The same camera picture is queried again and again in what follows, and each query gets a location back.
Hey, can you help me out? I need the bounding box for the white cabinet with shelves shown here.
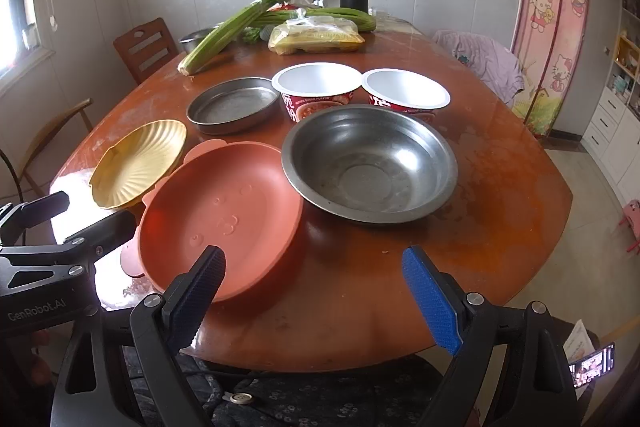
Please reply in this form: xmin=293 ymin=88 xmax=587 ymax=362
xmin=582 ymin=0 xmax=640 ymax=205

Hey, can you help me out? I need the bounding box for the red paper bowl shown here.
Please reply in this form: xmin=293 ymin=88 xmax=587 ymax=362
xmin=361 ymin=68 xmax=451 ymax=122
xmin=271 ymin=62 xmax=362 ymax=124

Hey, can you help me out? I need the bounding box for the pink cloth on chair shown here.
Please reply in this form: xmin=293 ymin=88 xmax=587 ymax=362
xmin=433 ymin=29 xmax=525 ymax=107

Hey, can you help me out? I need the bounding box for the yellow food plastic bag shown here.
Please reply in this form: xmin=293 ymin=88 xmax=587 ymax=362
xmin=268 ymin=16 xmax=366 ymax=55

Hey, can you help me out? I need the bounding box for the large celery bunch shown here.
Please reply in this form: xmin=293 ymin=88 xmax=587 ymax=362
xmin=177 ymin=0 xmax=285 ymax=76

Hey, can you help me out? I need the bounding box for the light wooden armchair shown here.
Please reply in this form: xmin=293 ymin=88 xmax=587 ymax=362
xmin=1 ymin=98 xmax=94 ymax=202

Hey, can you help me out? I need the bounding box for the pink Hello Kitty curtain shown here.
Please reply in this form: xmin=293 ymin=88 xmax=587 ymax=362
xmin=512 ymin=0 xmax=589 ymax=136

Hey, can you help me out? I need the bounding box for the small steel bowl far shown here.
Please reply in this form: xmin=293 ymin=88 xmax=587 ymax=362
xmin=179 ymin=27 xmax=214 ymax=53

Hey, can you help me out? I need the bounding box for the shallow round metal pan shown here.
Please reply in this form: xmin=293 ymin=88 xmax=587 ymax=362
xmin=186 ymin=77 xmax=280 ymax=136

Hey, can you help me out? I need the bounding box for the red wooden chair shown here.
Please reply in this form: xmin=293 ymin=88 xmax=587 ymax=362
xmin=113 ymin=17 xmax=179 ymax=84

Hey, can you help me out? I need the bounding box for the hand holding other gripper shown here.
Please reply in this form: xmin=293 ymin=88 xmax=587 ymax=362
xmin=11 ymin=329 xmax=52 ymax=386

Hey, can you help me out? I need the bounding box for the yellow shell-shaped plate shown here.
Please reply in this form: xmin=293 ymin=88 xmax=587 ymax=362
xmin=89 ymin=119 xmax=188 ymax=209

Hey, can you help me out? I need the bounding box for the smartphone with lit screen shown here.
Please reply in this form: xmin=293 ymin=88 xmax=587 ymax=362
xmin=570 ymin=343 xmax=615 ymax=389

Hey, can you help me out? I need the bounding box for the large stainless steel bowl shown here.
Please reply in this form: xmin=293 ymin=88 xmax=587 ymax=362
xmin=281 ymin=104 xmax=458 ymax=225

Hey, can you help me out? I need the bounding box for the orange bear-shaped plate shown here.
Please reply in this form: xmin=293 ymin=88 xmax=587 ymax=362
xmin=120 ymin=139 xmax=304 ymax=303

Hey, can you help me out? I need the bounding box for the pink toy on floor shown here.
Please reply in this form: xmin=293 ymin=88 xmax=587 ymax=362
xmin=620 ymin=199 xmax=640 ymax=253

